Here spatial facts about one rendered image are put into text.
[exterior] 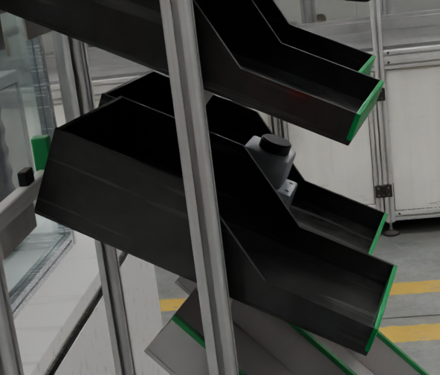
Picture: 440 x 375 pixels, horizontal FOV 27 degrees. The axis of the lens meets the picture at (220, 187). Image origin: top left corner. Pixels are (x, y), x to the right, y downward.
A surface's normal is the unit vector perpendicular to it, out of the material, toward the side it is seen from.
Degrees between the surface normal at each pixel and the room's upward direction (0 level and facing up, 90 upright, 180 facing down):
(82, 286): 0
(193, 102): 90
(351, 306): 25
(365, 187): 90
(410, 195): 90
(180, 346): 90
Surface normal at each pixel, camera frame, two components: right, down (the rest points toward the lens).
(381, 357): -0.29, 0.28
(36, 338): -0.12, -0.96
